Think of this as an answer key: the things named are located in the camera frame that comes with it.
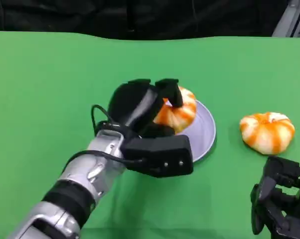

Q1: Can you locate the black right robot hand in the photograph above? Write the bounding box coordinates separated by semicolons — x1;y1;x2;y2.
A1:
250;155;300;239

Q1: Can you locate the orange and white toy bread roll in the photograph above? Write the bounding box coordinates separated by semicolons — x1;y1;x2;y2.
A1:
153;86;198;133
239;112;296;155

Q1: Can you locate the green cloth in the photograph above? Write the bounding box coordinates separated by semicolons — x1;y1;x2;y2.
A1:
0;31;300;239

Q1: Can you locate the black backdrop curtain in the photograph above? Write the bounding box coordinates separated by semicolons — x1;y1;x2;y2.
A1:
0;0;290;41

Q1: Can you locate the lilac plate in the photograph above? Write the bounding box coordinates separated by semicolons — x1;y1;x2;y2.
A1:
163;98;217;163

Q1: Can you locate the black cable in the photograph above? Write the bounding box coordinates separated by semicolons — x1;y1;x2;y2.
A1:
69;104;150;166

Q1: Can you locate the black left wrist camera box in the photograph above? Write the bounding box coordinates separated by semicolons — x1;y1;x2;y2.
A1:
120;134;194;178

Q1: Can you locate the grey metal frame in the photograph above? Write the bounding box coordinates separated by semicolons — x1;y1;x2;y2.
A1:
271;0;300;38

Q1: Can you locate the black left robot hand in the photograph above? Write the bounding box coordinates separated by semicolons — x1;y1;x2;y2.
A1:
107;78;183;139

